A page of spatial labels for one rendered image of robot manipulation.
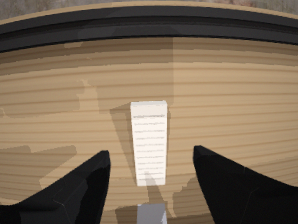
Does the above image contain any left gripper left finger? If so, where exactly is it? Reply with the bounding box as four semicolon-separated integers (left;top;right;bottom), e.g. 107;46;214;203
0;150;111;224

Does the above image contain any dark brown low bench with grey legs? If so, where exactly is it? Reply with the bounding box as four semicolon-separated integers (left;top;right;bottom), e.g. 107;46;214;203
137;203;167;224

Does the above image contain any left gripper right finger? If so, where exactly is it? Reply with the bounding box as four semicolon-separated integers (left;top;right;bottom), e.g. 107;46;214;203
193;145;298;224

